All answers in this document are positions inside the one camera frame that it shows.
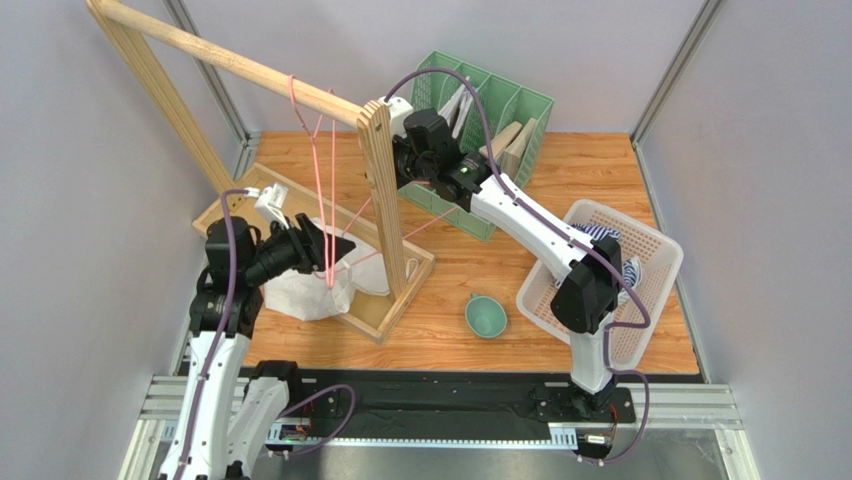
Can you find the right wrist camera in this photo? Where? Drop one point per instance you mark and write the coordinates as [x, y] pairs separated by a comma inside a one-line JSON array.
[[399, 110]]

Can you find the green ceramic cup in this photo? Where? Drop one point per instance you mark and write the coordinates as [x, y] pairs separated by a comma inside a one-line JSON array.
[[485, 317]]

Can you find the wooden clothes rack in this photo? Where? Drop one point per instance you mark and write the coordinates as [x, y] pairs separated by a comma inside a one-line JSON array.
[[407, 266]]

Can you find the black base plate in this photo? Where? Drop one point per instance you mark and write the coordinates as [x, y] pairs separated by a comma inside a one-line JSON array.
[[441, 406]]

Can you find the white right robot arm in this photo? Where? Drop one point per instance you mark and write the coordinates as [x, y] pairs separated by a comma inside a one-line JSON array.
[[584, 268]]

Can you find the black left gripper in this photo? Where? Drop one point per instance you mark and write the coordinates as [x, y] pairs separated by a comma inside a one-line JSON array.
[[308, 244]]

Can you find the white plastic basket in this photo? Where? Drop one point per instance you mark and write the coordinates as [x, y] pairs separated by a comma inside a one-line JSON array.
[[658, 257]]

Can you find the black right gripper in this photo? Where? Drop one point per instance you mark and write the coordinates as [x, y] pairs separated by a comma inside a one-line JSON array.
[[402, 168]]

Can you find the green plastic file organizer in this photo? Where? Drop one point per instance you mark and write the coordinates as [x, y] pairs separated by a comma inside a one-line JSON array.
[[504, 102]]

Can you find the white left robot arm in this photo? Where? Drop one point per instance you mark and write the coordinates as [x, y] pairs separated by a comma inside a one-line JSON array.
[[220, 359]]

